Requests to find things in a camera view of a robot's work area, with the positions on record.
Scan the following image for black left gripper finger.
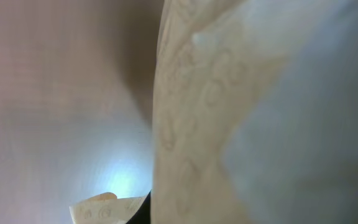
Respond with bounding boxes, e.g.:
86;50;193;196
126;192;151;224

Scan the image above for tan snack bag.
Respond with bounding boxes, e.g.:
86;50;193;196
70;1;358;223

